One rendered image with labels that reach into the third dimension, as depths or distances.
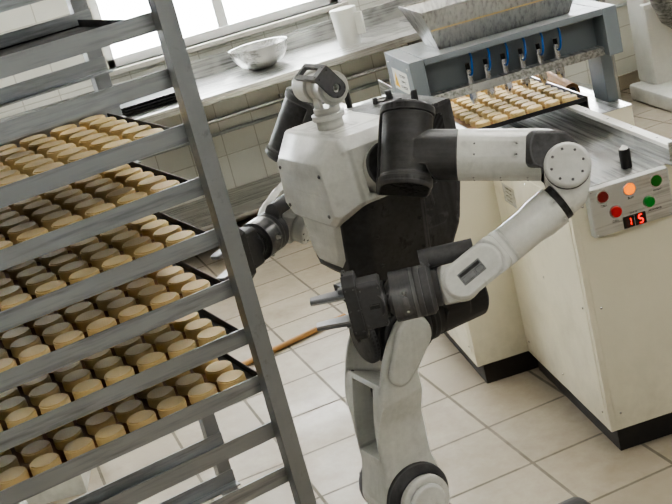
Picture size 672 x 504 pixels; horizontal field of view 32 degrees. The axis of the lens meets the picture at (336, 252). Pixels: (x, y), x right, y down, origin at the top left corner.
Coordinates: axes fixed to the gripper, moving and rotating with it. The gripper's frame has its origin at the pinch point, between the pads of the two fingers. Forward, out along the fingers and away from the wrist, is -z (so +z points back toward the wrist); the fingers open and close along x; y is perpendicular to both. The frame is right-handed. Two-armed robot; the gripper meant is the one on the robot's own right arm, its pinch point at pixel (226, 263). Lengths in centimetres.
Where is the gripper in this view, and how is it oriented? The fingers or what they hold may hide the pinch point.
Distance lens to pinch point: 242.5
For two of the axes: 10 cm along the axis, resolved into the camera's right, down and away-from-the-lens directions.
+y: 8.3, -0.3, -5.5
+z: 5.0, -4.0, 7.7
